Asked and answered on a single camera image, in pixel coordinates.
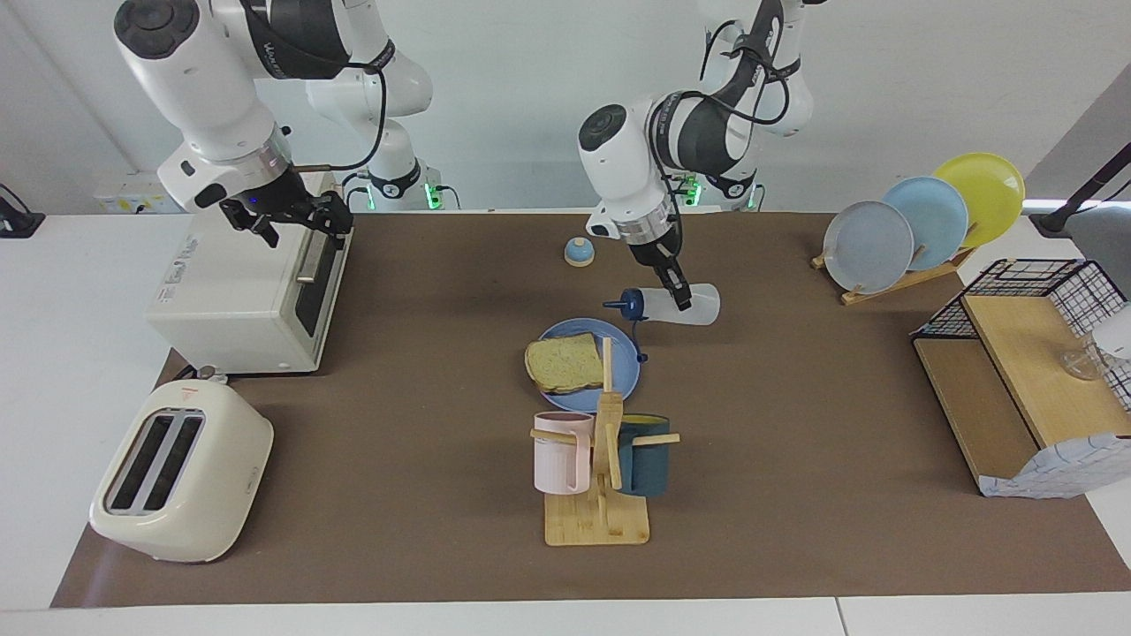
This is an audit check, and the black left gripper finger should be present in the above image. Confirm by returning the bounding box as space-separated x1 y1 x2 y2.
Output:
661 265 693 312

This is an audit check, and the translucent blue-capped seasoning bottle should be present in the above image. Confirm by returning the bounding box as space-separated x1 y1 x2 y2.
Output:
603 283 721 364

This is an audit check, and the toasted bread slice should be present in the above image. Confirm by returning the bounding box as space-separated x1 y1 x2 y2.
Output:
525 332 605 395

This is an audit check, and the grey round plate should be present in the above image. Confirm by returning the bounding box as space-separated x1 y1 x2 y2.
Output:
823 201 915 295

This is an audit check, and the wooden plate rack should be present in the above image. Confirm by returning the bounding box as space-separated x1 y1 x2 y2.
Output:
811 246 977 307

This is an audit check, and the light blue round plate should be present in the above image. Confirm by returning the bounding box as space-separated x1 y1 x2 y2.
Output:
882 177 970 272

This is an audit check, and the yellow round plate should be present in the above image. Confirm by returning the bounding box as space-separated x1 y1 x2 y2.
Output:
933 153 1026 249

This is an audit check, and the white toaster oven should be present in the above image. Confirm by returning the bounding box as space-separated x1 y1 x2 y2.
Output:
146 163 354 375

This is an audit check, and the white power outlet box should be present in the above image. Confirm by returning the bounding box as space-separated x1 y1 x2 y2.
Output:
93 170 169 214

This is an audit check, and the brown table mat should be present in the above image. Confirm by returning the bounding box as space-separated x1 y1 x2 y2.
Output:
50 210 1131 609

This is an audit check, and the teal mug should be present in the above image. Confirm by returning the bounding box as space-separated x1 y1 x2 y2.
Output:
616 414 672 496

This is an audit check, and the pink mug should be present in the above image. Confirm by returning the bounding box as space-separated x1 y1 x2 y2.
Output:
533 412 595 496

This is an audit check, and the black clamp base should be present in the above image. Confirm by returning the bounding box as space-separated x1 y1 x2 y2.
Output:
0 183 45 239

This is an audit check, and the wooden mug rack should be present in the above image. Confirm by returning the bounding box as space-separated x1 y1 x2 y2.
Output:
530 337 681 547

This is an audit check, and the cream two-slot toaster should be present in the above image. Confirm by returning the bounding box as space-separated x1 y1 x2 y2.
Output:
88 380 275 564

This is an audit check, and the black pole stand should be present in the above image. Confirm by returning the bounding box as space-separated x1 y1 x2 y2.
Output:
1029 141 1131 238

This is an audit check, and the clear glass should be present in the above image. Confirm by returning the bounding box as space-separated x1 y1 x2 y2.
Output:
1063 305 1131 382

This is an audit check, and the white checked cloth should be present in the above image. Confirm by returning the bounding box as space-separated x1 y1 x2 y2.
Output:
979 433 1131 500

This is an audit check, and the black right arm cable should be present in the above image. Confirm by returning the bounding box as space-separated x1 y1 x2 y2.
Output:
290 35 390 174

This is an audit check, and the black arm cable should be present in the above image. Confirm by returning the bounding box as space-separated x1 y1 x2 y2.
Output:
290 35 390 174
648 0 793 232

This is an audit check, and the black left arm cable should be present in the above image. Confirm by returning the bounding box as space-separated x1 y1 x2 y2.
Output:
648 0 793 232

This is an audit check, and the black wire wooden shelf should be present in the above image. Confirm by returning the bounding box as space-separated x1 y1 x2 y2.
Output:
911 259 1131 496

